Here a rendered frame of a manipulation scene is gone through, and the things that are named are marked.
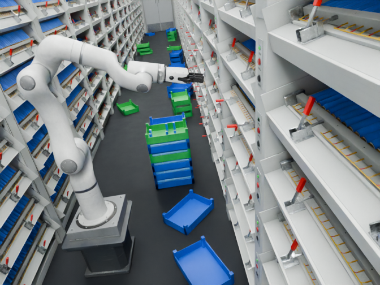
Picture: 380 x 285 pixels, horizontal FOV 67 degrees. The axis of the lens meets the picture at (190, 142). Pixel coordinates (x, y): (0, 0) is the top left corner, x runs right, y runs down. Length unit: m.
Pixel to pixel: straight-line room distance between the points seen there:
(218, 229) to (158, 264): 0.43
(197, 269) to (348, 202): 1.31
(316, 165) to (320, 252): 0.19
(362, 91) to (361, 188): 0.17
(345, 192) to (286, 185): 0.32
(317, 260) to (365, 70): 0.39
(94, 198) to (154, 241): 0.54
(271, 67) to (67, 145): 0.97
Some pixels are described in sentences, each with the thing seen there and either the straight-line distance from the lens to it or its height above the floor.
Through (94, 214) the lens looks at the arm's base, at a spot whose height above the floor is 0.39.
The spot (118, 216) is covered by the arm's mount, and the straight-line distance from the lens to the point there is 1.58.
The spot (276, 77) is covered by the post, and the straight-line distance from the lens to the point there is 0.74.
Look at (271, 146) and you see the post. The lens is 0.82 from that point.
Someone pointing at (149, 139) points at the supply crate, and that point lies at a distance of 2.04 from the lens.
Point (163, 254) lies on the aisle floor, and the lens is 1.81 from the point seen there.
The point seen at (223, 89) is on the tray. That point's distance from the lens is 1.46.
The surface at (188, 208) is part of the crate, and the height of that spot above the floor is 0.00.
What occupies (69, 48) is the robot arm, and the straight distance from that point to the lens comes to 1.29.
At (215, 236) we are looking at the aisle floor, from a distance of 1.86.
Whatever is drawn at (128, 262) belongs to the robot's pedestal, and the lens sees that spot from 1.80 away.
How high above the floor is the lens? 1.37
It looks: 29 degrees down
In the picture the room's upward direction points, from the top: 7 degrees counter-clockwise
